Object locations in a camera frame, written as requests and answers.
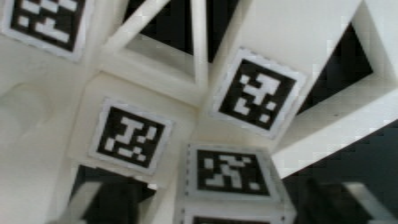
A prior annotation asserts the white tagged cube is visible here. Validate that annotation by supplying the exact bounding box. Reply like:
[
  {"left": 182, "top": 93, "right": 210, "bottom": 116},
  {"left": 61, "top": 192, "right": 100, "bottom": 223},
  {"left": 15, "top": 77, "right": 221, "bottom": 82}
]
[{"left": 173, "top": 144, "right": 298, "bottom": 224}]

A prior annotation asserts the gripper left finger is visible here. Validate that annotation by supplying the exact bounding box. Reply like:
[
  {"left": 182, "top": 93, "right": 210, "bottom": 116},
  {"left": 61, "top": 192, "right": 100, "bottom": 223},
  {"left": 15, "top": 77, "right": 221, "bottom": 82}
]
[{"left": 56, "top": 181, "right": 155, "bottom": 224}]

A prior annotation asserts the white chair back frame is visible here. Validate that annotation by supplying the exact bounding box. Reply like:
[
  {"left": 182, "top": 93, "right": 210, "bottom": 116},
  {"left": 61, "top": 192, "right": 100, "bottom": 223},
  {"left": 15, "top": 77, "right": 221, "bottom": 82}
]
[{"left": 0, "top": 0, "right": 398, "bottom": 224}]

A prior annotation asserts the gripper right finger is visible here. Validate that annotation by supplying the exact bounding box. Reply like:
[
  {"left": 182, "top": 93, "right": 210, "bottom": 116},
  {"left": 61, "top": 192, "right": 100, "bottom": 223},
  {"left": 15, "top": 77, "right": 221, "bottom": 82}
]
[{"left": 296, "top": 180, "right": 392, "bottom": 224}]

